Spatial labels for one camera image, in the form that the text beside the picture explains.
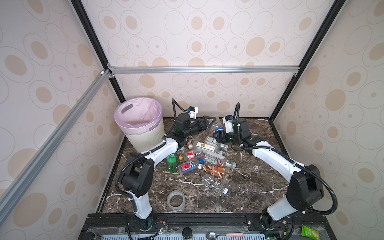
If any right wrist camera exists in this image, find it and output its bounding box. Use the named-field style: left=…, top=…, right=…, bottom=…
left=223, top=115, right=234, bottom=133

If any frosted bottle kiwi label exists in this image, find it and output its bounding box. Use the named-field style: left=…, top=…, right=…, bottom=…
left=193, top=141, right=220, bottom=153

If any clear flat bottle middle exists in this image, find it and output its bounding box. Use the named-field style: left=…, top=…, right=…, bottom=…
left=205, top=151, right=225, bottom=161

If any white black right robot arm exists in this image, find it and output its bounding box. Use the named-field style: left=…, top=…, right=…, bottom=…
left=213, top=103, right=338, bottom=231

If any black frame post right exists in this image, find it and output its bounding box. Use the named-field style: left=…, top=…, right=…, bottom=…
left=270, top=0, right=346, bottom=123

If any green plastic soda bottle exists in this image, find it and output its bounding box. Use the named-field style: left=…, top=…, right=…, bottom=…
left=166, top=154, right=178, bottom=173

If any clear bottle green cap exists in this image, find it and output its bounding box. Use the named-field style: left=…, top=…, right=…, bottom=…
left=204, top=157, right=237, bottom=169

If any white plastic waste bin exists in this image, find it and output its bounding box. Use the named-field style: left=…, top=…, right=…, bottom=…
left=113, top=96, right=166, bottom=154

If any aluminium frame bar left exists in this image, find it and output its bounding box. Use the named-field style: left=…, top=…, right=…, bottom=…
left=1, top=69, right=112, bottom=224

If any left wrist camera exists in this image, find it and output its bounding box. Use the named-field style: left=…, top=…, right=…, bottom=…
left=186, top=106, right=199, bottom=120

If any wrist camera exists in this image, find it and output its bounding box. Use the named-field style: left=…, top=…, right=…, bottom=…
left=186, top=106, right=199, bottom=120
left=223, top=115, right=234, bottom=133

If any pink bin liner bag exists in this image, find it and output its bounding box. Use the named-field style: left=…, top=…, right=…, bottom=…
left=114, top=97, right=163, bottom=136

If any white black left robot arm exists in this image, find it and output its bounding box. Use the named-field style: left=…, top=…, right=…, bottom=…
left=114, top=97, right=216, bottom=230

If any clear tape roll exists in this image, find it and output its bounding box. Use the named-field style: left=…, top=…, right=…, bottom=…
left=167, top=190, right=186, bottom=212

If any clear bottle red label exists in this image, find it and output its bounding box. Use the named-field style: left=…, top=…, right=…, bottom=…
left=178, top=150, right=204, bottom=162

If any green snack packet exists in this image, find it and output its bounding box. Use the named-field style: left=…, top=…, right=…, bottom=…
left=301, top=226, right=320, bottom=240

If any crushed bottle pink label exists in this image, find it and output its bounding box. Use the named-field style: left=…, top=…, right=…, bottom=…
left=178, top=161, right=197, bottom=175

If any black round knob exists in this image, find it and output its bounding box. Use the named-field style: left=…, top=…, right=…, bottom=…
left=182, top=227, right=193, bottom=240

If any clear bottle blue label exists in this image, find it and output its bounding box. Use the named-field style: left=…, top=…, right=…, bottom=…
left=210, top=119, right=225, bottom=137

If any crushed clear bottle white cap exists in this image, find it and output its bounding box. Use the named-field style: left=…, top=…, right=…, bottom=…
left=202, top=174, right=229, bottom=195

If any aluminium frame bar back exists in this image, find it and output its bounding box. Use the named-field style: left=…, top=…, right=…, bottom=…
left=111, top=66, right=300, bottom=75

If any black frame post left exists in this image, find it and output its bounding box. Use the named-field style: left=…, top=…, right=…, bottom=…
left=70, top=0, right=126, bottom=103

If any black frame post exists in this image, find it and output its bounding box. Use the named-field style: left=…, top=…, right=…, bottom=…
left=270, top=0, right=346, bottom=123
left=70, top=0, right=126, bottom=103

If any metal spoon red handle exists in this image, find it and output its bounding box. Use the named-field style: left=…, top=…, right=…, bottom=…
left=206, top=232, right=244, bottom=240

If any aluminium frame bar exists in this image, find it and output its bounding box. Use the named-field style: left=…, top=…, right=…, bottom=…
left=1, top=69, right=112, bottom=224
left=111, top=66, right=300, bottom=75

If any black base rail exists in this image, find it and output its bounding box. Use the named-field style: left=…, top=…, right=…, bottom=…
left=78, top=213, right=336, bottom=240

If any brown Nescafe bottle front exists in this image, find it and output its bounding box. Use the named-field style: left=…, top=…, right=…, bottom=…
left=198, top=164, right=225, bottom=179

